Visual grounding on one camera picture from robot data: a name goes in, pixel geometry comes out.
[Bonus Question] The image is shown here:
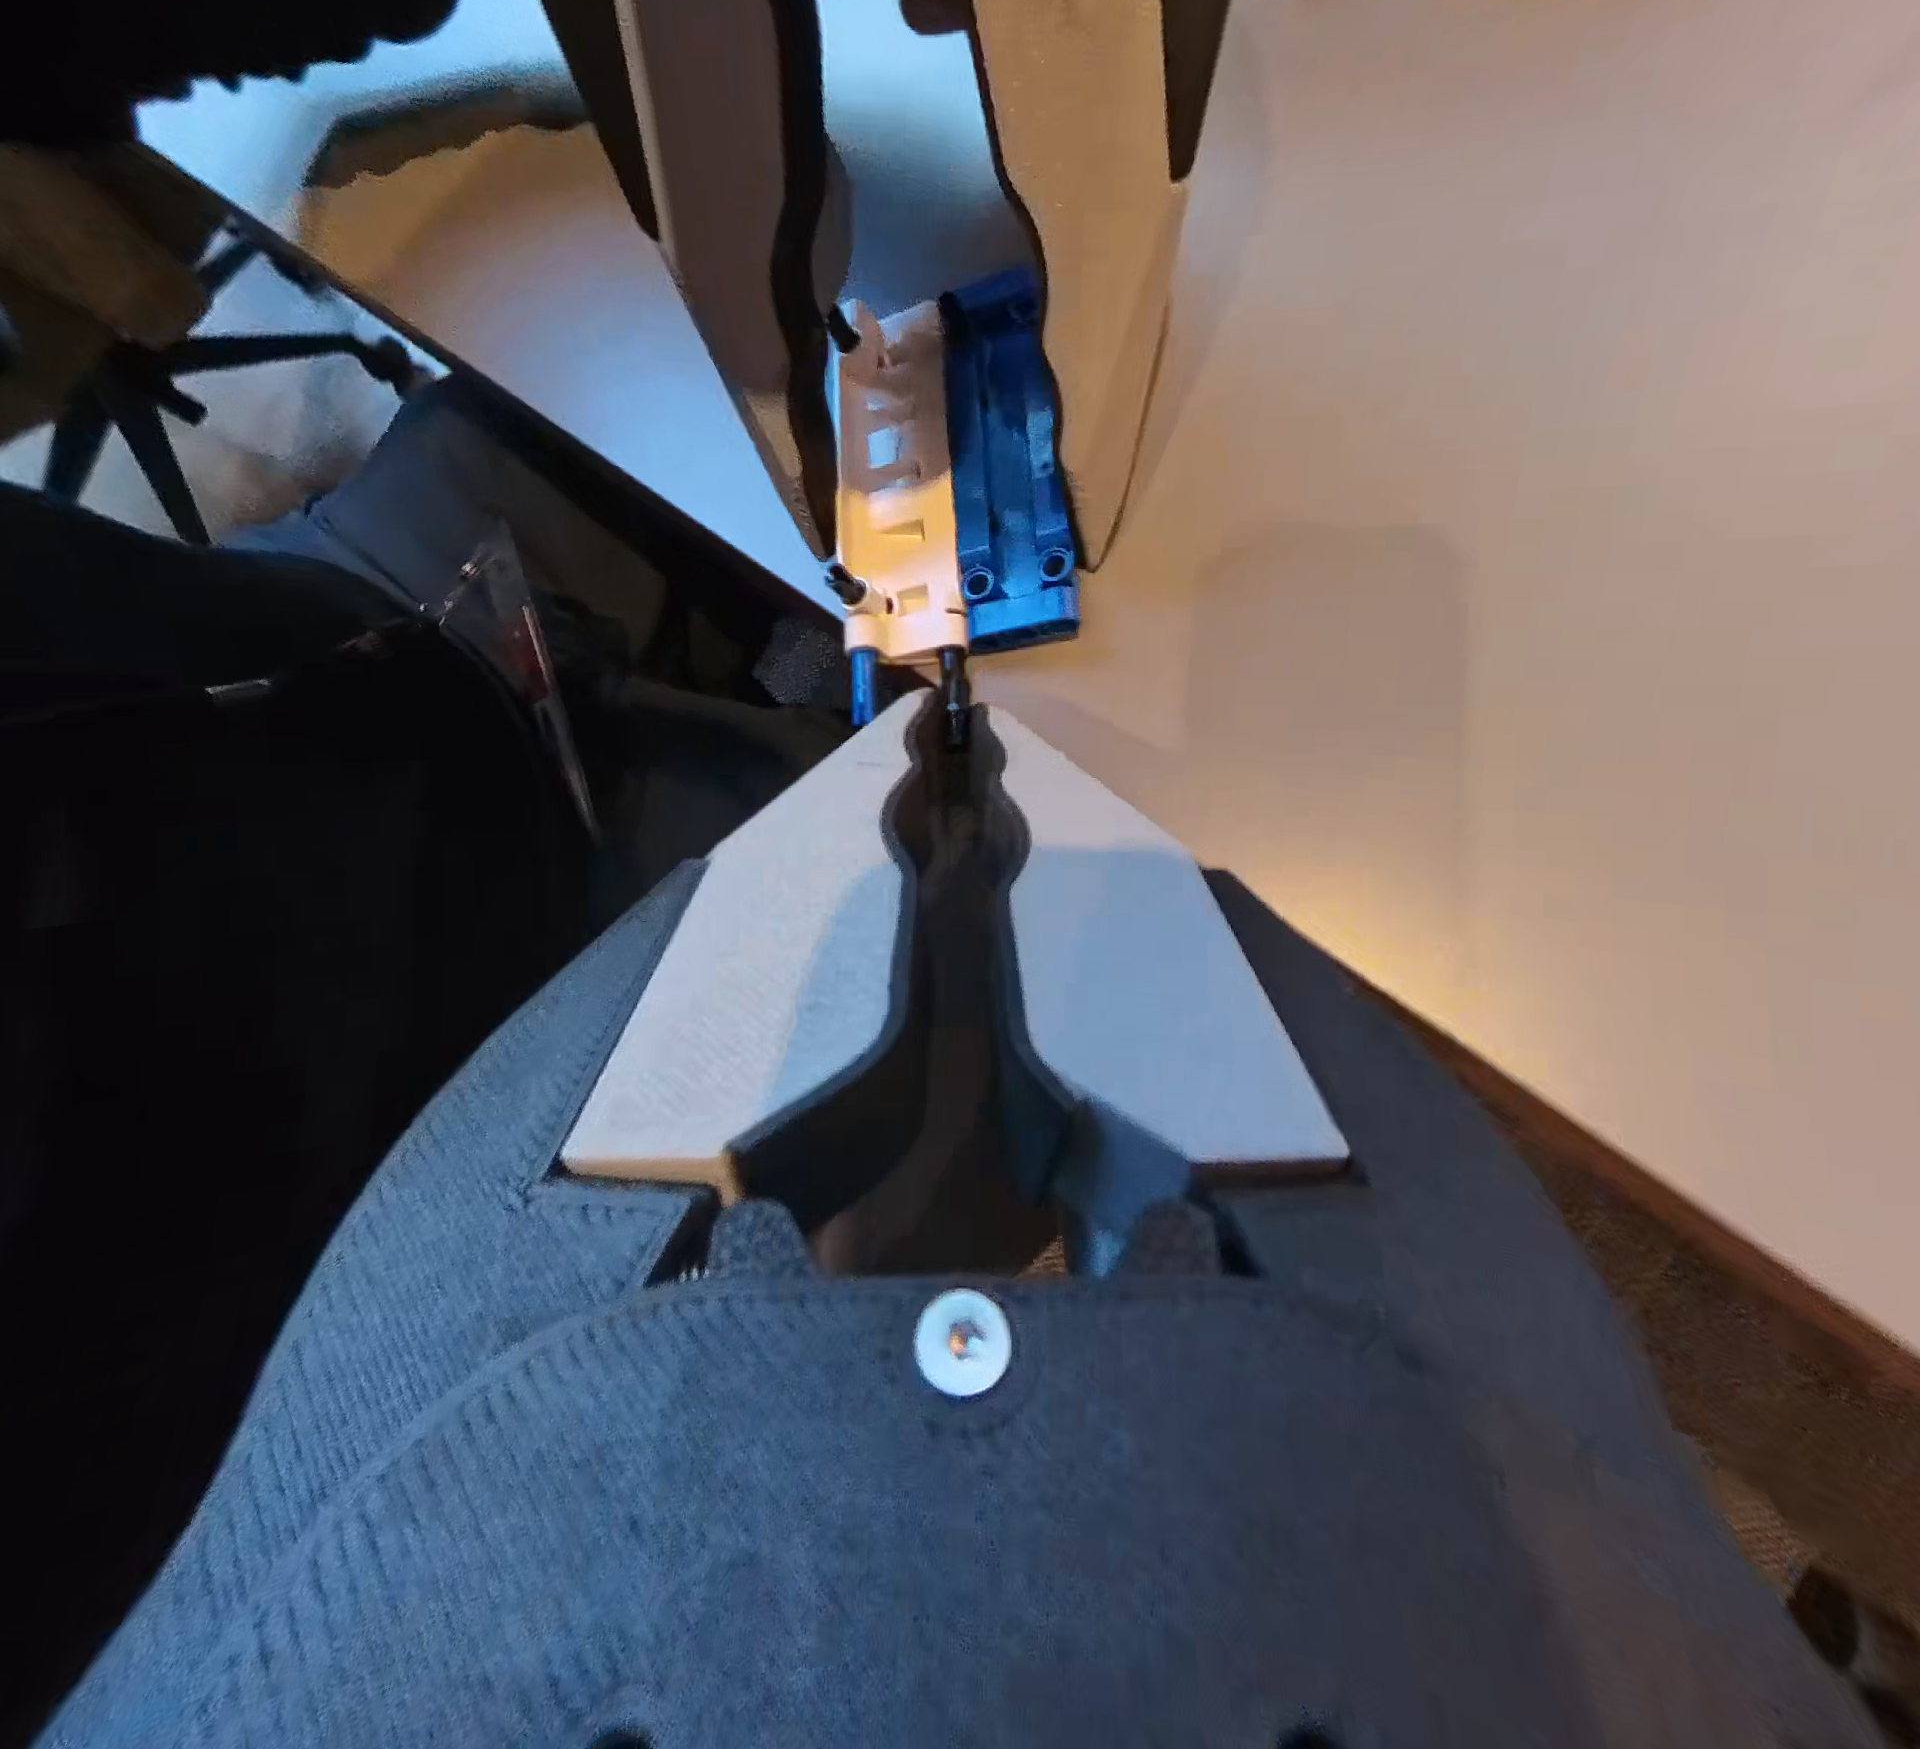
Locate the blue brick panel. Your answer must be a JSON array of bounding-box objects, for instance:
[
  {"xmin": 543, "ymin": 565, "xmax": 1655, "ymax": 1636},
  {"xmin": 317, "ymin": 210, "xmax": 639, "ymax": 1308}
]
[{"xmin": 935, "ymin": 266, "xmax": 1086, "ymax": 648}]

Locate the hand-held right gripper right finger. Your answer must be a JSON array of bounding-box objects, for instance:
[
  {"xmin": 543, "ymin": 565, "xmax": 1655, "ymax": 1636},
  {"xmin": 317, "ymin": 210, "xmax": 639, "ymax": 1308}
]
[{"xmin": 965, "ymin": 707, "xmax": 1352, "ymax": 1180}]

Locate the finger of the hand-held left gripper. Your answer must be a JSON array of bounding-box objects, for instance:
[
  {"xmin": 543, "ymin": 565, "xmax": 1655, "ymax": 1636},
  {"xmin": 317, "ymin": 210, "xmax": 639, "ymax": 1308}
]
[
  {"xmin": 594, "ymin": 0, "xmax": 859, "ymax": 567},
  {"xmin": 965, "ymin": 0, "xmax": 1191, "ymax": 572}
]

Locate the black office chair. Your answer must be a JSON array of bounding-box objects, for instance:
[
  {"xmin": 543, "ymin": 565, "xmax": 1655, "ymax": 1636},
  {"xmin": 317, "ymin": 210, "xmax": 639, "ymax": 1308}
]
[{"xmin": 35, "ymin": 219, "xmax": 451, "ymax": 551}]

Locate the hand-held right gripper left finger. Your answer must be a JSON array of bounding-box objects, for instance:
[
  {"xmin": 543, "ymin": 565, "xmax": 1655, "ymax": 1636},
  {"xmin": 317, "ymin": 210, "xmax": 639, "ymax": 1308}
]
[{"xmin": 557, "ymin": 692, "xmax": 948, "ymax": 1202}]

